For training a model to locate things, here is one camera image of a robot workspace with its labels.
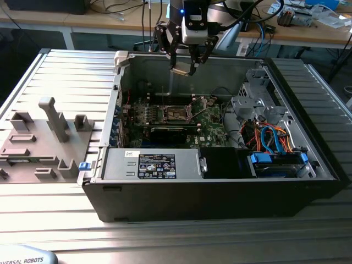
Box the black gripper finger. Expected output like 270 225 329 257
154 24 178 71
188 34 220 77

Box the silver CPU chip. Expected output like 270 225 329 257
170 62 192 75

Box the black RAM slot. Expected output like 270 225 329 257
150 93 194 105

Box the metal socket cover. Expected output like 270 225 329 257
187 95 207 119

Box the CPU socket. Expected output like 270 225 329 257
162 106 193 123

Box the CPU cooler heat sink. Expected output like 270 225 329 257
277 7 294 27

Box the white power strip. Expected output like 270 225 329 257
236 38 250 57

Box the metal disk bay cage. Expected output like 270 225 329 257
230 68 293 130

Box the green motherboard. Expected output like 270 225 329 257
120 95 232 148

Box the black graphics card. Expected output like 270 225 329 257
145 123 199 144

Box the blue expansion card retainer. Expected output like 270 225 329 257
109 90 124 147

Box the wooden desk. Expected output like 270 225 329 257
236 0 352 83
0 0 171 50

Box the black plastic fan shroud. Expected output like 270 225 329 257
199 147 248 179

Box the hard disk in blue carrier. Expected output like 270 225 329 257
246 151 310 178

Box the grey power supply unit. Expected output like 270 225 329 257
102 148 201 181

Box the black device case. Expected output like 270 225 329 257
4 0 87 15

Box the black PC case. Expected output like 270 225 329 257
81 51 350 223

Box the blue box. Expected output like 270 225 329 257
305 0 339 10

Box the clear plastic bag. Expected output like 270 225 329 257
316 10 352 29

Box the grey parts rack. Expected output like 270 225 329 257
0 96 96 184

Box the pale blue teach pendant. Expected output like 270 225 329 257
0 244 59 264

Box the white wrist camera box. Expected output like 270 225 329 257
181 1 209 45

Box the black hanging cable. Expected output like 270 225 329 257
140 0 155 53

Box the beige case release handle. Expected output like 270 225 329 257
114 51 130 74

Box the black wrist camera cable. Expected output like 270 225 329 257
216 0 265 31

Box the blue hanging cable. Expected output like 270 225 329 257
256 22 273 53

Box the orange wire bundle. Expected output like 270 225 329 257
241 123 295 153

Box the blue flat wire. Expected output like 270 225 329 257
260 125 287 155

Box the grey metal drive bracket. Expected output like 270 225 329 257
292 11 314 28

